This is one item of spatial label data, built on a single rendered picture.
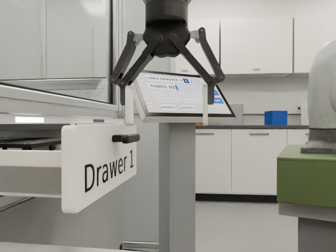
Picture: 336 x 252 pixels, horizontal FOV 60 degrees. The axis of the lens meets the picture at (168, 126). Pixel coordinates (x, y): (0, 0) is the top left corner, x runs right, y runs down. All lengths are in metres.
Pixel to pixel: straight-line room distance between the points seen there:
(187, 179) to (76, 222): 0.87
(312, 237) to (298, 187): 0.15
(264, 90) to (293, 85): 0.38
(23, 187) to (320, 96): 0.65
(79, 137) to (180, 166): 1.14
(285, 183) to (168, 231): 0.96
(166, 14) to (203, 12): 3.89
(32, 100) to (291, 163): 0.53
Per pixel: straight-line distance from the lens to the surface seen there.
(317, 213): 0.74
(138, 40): 0.54
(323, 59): 0.80
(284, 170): 0.68
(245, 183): 3.52
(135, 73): 0.53
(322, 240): 0.80
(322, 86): 0.79
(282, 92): 4.30
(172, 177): 1.48
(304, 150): 0.77
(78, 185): 0.39
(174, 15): 0.51
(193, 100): 1.48
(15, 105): 0.54
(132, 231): 2.34
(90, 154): 0.42
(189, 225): 1.60
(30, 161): 0.43
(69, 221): 0.74
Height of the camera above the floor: 0.93
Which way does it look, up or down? 1 degrees down
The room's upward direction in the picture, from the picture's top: straight up
